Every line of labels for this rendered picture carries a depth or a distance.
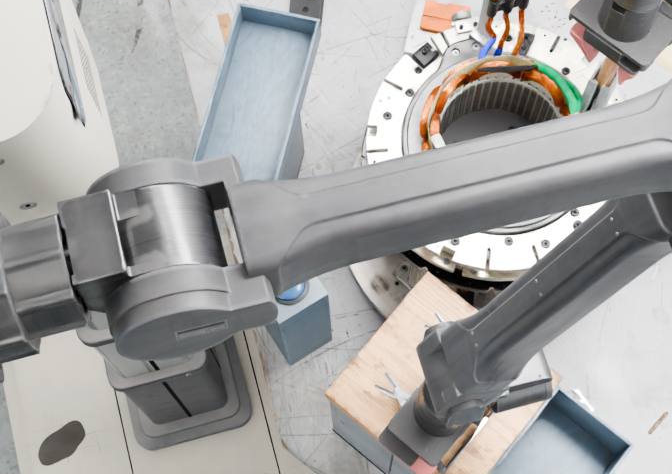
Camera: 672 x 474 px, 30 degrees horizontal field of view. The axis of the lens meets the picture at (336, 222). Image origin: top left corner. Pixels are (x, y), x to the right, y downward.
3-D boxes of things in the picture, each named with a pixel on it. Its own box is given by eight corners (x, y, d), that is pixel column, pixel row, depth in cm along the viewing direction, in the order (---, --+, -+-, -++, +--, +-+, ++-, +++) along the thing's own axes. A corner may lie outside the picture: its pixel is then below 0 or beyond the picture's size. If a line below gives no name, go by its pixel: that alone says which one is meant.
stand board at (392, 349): (560, 381, 146) (563, 377, 144) (459, 509, 142) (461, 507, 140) (426, 275, 150) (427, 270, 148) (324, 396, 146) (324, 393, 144)
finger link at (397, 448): (459, 438, 140) (470, 425, 132) (420, 488, 139) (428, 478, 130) (412, 400, 142) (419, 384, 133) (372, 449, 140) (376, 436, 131)
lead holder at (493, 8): (530, 4, 145) (533, -10, 141) (510, 30, 144) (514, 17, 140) (502, -13, 145) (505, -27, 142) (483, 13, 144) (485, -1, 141)
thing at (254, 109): (255, 93, 187) (238, 1, 160) (326, 108, 186) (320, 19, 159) (211, 248, 179) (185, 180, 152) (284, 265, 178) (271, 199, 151)
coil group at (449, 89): (471, 84, 151) (474, 69, 147) (442, 123, 150) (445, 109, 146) (459, 76, 152) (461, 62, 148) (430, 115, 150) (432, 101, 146)
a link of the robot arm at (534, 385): (423, 326, 117) (450, 412, 114) (540, 296, 118) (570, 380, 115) (416, 365, 128) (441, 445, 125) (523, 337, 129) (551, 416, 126)
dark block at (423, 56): (438, 58, 155) (439, 51, 153) (423, 71, 155) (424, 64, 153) (426, 46, 156) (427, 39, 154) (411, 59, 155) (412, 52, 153)
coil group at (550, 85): (566, 102, 150) (572, 87, 146) (558, 113, 150) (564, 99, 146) (523, 75, 152) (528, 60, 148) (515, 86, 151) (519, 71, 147)
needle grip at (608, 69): (610, 77, 144) (622, 51, 138) (608, 90, 143) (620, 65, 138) (596, 75, 144) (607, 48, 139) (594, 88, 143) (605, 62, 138)
